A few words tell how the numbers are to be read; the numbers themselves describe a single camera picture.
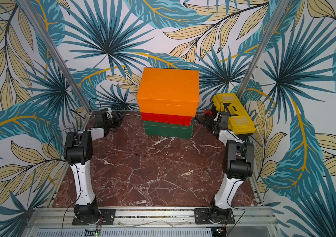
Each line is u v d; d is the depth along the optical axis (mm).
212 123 861
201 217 732
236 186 559
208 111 1192
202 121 1134
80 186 617
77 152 604
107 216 732
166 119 910
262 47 820
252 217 763
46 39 782
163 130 980
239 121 930
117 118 953
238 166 518
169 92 950
